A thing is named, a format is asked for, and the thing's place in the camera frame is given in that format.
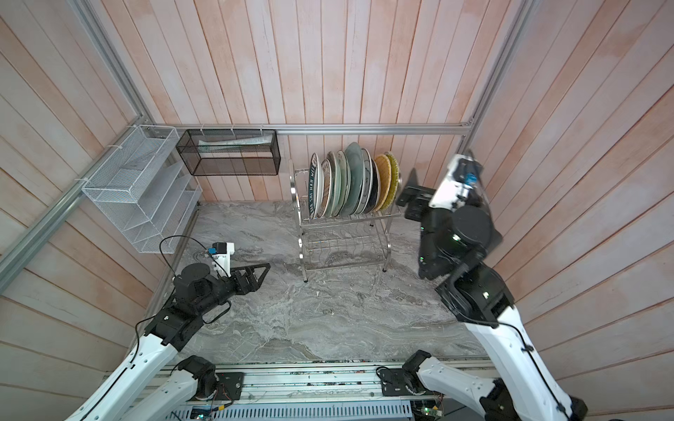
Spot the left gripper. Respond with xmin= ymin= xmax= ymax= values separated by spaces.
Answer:
xmin=195 ymin=264 xmax=271 ymax=315

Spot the yellow green woven plate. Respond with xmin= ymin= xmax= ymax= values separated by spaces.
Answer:
xmin=383 ymin=152 xmax=399 ymax=210

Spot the orange woven bamboo plate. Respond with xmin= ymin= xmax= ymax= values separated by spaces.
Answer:
xmin=374 ymin=154 xmax=391 ymax=212

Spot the black round plate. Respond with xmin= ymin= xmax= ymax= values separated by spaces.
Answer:
xmin=365 ymin=160 xmax=379 ymax=213

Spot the orange sunburst plate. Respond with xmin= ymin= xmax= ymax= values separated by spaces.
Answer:
xmin=356 ymin=148 xmax=372 ymax=214
xmin=318 ymin=159 xmax=333 ymax=218

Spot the dark teal ceramic plate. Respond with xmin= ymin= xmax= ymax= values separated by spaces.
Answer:
xmin=341 ymin=142 xmax=364 ymax=216

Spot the cream floral plate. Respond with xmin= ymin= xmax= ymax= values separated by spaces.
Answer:
xmin=335 ymin=150 xmax=350 ymax=216

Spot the stainless steel dish rack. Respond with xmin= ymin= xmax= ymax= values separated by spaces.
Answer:
xmin=288 ymin=161 xmax=403 ymax=282

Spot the light green flower plate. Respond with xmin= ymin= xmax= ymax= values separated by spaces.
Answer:
xmin=326 ymin=152 xmax=341 ymax=218

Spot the white plate with text rim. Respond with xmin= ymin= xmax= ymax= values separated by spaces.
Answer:
xmin=308 ymin=154 xmax=323 ymax=219

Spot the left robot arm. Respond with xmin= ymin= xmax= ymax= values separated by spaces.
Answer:
xmin=68 ymin=263 xmax=271 ymax=420

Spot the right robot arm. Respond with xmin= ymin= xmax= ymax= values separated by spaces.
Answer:
xmin=396 ymin=172 xmax=588 ymax=420

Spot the rolled paper tube in basket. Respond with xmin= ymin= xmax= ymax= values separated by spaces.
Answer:
xmin=198 ymin=134 xmax=273 ymax=153

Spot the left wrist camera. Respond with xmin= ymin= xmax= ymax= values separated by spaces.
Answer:
xmin=207 ymin=242 xmax=234 ymax=278

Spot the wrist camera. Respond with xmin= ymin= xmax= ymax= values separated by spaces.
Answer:
xmin=207 ymin=242 xmax=234 ymax=278
xmin=429 ymin=154 xmax=483 ymax=211

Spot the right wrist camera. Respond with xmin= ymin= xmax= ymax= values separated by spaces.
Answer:
xmin=429 ymin=154 xmax=483 ymax=211

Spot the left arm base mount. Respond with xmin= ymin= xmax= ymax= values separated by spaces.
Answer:
xmin=214 ymin=372 xmax=245 ymax=402

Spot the black mesh wall basket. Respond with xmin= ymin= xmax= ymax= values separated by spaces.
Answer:
xmin=177 ymin=128 xmax=282 ymax=176

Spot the white wire mesh shelf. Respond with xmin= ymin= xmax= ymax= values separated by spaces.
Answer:
xmin=82 ymin=126 xmax=202 ymax=254

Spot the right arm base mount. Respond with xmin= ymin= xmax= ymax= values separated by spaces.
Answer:
xmin=375 ymin=366 xmax=427 ymax=396

